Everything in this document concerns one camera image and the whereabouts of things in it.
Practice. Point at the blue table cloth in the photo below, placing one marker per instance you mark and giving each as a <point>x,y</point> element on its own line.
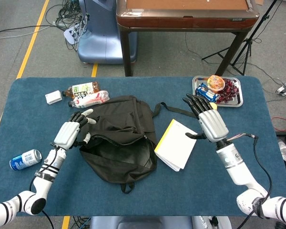
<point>228,167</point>

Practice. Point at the brown mahjong table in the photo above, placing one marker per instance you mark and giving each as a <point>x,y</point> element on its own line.
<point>181,22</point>

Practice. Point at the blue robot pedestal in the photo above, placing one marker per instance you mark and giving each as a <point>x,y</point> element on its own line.
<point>102,45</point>

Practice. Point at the dark red grapes bunch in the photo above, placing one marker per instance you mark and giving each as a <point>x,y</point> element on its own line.
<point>230,91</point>

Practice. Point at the white power strip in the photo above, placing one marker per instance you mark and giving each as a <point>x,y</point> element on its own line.
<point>69,34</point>

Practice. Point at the white grey shoe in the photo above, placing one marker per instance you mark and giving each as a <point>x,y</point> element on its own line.
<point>284,149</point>

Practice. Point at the drink bottle red white label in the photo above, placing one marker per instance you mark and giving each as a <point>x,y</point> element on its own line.
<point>95,96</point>

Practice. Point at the black fabric backpack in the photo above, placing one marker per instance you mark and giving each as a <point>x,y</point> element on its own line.
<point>124,114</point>

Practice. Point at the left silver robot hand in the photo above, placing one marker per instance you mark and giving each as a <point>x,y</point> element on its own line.
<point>66,134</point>

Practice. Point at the small white box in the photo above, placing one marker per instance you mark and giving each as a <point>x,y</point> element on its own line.
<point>53,97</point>

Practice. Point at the yellow pear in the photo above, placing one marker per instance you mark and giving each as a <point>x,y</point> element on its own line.
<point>214,106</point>

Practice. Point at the black tripod stand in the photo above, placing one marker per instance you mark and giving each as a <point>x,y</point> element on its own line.
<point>249,39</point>

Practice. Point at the tea bottle green label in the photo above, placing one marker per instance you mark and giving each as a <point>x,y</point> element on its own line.
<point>82,89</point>

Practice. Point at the blue drink can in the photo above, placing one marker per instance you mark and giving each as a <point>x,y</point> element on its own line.
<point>25,159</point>

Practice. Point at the blue biscuit packet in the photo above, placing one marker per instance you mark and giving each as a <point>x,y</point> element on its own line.
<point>205,91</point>

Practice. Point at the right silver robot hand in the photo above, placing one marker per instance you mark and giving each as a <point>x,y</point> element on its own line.
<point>213,125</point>

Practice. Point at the orange jelly cup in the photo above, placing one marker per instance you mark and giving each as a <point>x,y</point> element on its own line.
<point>215,83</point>

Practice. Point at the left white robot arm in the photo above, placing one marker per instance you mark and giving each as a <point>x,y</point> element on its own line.
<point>44,181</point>

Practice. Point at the metal tray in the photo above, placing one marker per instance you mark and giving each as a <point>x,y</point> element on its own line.
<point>228,104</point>

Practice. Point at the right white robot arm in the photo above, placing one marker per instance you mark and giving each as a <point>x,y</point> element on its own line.
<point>238,171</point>

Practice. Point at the grey blue robot torso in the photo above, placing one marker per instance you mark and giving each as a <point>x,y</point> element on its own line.
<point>133,223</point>

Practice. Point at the yellow white notebook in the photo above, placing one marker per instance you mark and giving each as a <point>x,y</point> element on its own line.
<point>176,145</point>

